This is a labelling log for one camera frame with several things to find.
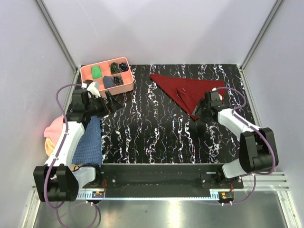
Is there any blue patterned dark sock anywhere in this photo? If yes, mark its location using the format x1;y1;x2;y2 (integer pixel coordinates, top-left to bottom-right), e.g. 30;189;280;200
119;62;129;72

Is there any pink divided organizer tray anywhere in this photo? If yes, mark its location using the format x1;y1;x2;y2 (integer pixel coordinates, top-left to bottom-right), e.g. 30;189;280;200
80;57;134;97

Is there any yellow patterned dark sock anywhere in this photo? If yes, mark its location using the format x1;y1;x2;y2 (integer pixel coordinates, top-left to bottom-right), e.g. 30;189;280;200
110;62;120;75

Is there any pink cloth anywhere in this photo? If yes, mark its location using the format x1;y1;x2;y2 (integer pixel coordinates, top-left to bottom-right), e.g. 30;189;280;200
44;116;64;144

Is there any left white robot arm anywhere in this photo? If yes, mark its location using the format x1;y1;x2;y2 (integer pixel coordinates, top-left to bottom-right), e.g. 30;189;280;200
33;80;123;204

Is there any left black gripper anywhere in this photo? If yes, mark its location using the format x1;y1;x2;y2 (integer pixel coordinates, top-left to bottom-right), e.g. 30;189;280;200
85;91;124;118

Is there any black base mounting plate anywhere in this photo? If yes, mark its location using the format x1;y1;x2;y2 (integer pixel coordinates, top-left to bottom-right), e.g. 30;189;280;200
87;164;244;190

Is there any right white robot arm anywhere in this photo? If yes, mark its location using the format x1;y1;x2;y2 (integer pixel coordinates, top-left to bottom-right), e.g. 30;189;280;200
193;87;278;188

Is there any grey blue rolled sock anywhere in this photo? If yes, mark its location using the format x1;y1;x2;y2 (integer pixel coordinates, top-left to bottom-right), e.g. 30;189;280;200
103;76;114;89

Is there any green rolled sock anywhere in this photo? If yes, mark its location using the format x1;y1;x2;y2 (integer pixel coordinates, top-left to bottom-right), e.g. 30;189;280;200
91;66;103;79

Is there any dark striped rolled sock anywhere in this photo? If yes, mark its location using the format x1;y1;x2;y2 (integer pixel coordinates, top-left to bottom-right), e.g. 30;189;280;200
113;76;124;86

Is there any dark brown rolled sock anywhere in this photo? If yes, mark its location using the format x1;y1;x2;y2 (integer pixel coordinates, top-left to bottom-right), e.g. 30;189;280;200
84;80;93;84

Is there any blue checkered cloth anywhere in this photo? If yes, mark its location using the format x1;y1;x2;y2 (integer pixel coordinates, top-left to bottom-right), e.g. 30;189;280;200
72;116;103;167

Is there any dark red cloth napkin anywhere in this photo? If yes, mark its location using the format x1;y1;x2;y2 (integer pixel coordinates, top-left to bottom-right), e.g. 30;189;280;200
150;74;225;121

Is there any peach orange cloth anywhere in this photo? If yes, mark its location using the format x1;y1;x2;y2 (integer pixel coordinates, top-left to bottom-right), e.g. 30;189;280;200
45;137;81;171

